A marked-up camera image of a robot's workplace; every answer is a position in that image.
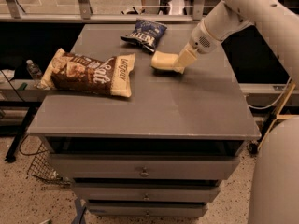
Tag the metal railing frame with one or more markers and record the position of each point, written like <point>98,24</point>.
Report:
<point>102,11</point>

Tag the bottom gray drawer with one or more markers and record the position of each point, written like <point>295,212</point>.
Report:
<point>148,209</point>

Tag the top gray drawer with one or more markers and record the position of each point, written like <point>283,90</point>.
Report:
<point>143,167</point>

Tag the gray drawer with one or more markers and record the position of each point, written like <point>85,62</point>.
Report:
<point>148,209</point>
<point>146,193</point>
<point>143,167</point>

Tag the blue Kettle chip bag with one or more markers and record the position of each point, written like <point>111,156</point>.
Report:
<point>146,34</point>

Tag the gray drawer cabinet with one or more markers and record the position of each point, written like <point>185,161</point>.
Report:
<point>201,112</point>

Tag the wire mesh basket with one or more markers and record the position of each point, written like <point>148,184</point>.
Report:
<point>41,169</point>

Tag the clear plastic water bottle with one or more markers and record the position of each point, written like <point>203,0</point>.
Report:
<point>34,70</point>

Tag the brown cream chip bag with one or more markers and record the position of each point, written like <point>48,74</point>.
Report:
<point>70,71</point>

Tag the middle gray drawer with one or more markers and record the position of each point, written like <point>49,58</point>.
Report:
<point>146,193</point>

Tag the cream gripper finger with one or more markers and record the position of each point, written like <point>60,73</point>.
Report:
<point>187,56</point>

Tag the black bench frame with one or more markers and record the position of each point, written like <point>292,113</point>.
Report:
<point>20,100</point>

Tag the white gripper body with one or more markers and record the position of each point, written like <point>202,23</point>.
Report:
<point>201,42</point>

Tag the yellow sponge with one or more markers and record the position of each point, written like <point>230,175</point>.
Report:
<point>165,61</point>

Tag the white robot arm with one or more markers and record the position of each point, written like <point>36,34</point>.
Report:
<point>274,197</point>

